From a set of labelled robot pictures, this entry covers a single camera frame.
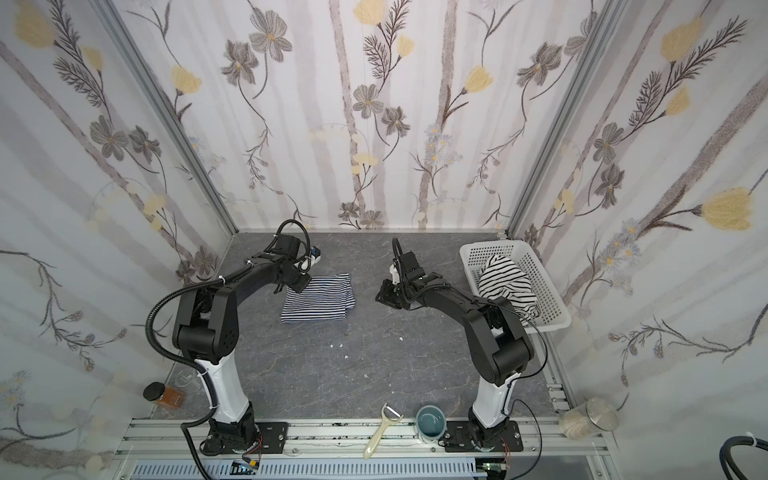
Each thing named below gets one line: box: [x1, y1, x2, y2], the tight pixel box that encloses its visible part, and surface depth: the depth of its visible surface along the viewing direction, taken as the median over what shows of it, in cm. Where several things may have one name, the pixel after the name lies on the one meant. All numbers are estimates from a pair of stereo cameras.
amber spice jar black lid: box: [142, 381, 186, 409], surface depth 75 cm
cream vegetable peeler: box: [363, 403, 404, 460], surface depth 77 cm
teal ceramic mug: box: [416, 405, 447, 442], surface depth 74 cm
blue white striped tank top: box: [281, 273, 356, 324], surface depth 98 cm
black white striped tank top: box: [478, 254, 540, 326], surface depth 103 cm
